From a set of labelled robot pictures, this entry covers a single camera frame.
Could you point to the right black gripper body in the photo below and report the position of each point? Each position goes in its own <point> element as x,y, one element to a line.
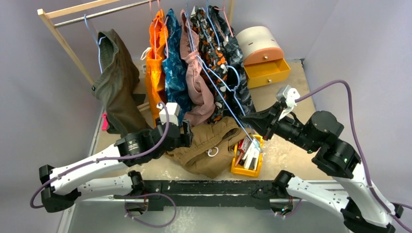
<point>271,117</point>

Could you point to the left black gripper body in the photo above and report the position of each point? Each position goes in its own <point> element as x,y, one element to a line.
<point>183,140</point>

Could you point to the tan brown shorts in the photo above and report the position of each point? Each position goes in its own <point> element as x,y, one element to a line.
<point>212,148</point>

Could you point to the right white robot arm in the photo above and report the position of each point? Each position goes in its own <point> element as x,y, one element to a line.
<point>358,208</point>

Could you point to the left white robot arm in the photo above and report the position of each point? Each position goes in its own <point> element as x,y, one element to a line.
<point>63,186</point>

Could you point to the pink shorts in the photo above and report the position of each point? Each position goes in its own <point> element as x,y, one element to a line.
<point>203,100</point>

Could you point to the dark grey patterned shorts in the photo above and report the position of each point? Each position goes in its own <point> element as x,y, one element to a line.
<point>240,101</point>

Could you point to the blue patterned shorts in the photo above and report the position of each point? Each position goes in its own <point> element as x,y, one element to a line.
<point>175,68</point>

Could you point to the orange black patterned shorts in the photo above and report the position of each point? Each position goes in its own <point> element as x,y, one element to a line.
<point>211,54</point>

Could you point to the olive green shorts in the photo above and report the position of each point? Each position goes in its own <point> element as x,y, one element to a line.
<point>116,86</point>

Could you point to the yellow bin with items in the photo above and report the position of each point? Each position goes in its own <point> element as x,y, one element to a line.
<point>247,158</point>

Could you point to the cream orange drawer box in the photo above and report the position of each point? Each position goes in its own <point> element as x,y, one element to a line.
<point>263,58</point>

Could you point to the pink clip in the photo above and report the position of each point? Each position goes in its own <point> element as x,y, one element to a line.
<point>104,125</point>

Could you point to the wooden clothes rack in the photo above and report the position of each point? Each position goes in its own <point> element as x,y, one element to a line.
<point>47,20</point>

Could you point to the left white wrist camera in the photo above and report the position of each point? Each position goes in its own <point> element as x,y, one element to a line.
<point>171,111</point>

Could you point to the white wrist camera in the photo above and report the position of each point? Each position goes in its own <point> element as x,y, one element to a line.
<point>171,111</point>
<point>287,97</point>

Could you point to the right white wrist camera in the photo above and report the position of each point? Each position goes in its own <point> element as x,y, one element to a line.
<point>287,97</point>

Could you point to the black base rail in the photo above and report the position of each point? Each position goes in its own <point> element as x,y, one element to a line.
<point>259,194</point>

